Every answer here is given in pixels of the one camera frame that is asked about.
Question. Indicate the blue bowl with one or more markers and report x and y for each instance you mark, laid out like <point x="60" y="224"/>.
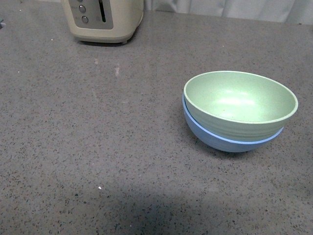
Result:
<point x="221" y="143"/>

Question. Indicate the green bowl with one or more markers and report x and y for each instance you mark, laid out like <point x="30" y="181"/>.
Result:
<point x="238" y="105"/>

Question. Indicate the cream two-slot toaster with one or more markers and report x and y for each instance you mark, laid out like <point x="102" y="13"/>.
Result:
<point x="103" y="21"/>

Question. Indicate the white curtain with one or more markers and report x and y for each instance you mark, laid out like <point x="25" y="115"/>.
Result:
<point x="282" y="11"/>

